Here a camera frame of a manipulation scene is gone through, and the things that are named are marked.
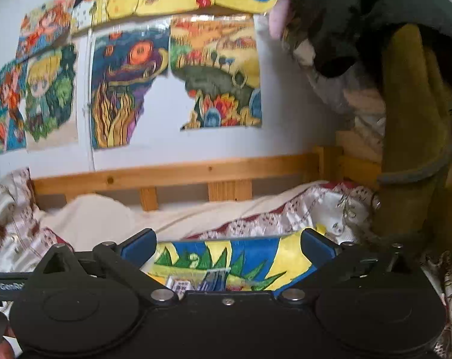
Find swirly sun drawing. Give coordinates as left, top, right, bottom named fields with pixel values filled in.
left=90, top=26, right=170, bottom=150

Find colourful painted tray box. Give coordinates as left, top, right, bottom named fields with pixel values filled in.
left=142, top=232, right=316, bottom=294

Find landscape hill drawing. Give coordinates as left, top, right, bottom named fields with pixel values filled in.
left=170, top=15, right=262, bottom=130

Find orange haired girl drawing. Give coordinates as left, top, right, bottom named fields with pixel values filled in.
left=16, top=0, right=75, bottom=62

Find white pillow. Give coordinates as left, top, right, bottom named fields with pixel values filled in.
left=36, top=182, right=325, bottom=251

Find floral satin bedspread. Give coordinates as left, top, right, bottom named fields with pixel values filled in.
left=0, top=167, right=452, bottom=359

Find wooden bed frame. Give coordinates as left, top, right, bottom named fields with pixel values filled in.
left=32, top=146, right=381, bottom=212

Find nut bar snack packet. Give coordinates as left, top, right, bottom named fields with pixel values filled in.
left=166, top=276, right=194, bottom=298

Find black jacket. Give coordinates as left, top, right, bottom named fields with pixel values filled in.
left=292, top=0, right=452, bottom=78

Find brown hanging trousers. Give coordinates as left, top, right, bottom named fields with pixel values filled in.
left=372, top=24, right=452, bottom=251

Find blond boy drawing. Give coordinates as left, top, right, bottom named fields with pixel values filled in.
left=25, top=43, right=78, bottom=152

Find red haired girl drawing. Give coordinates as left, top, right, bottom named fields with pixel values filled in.
left=0, top=60, right=26, bottom=155

